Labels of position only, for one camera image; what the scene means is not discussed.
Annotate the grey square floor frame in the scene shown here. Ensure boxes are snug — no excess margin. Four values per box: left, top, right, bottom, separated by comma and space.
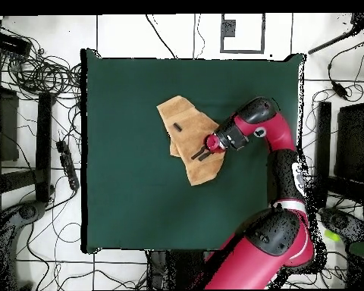
220, 13, 265, 55

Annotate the black power strip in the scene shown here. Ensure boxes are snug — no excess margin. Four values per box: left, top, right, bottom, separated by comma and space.
55, 139, 80, 192

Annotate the tan terry towel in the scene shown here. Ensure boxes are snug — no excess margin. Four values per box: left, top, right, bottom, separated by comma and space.
156, 95, 226, 186

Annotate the black power adapter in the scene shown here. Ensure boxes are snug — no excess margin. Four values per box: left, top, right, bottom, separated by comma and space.
331, 81, 350, 101

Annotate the small grey square patch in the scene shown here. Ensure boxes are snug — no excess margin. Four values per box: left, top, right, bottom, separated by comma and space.
220, 19, 237, 38

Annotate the black stand base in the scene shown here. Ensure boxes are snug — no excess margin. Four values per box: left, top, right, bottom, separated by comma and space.
0, 91, 54, 203
312, 100, 364, 210

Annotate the black cable tangle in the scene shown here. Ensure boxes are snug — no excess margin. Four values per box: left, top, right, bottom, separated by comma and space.
0, 22, 83, 102

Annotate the black floor cable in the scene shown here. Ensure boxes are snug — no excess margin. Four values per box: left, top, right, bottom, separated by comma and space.
144, 14, 179, 59

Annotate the grey chair base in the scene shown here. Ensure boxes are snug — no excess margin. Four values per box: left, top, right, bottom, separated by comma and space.
0, 199, 48, 290
318, 206, 364, 245

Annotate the yellow-green ball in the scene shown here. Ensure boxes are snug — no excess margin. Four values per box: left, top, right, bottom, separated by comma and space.
323, 229, 341, 243

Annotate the dark green table cloth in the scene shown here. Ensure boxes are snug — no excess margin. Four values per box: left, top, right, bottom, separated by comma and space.
80, 48, 306, 254

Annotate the black tripod pole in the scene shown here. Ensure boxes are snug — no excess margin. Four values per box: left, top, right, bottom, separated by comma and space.
307, 12, 364, 56

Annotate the dark flat panel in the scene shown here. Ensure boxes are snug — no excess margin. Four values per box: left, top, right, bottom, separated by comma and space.
0, 86, 20, 162
334, 102, 364, 183

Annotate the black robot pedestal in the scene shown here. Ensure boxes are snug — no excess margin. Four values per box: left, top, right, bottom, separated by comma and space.
146, 250, 209, 290

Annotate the black electronics box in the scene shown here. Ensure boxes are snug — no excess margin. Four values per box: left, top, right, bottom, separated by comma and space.
0, 30, 32, 58

